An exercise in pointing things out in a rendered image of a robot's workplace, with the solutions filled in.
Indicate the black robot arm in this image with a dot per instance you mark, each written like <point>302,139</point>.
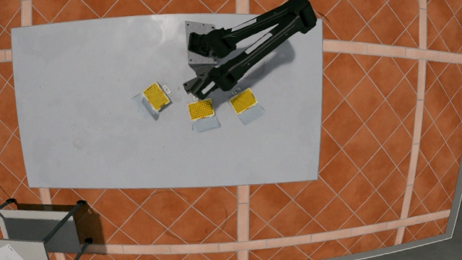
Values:
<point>297,15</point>

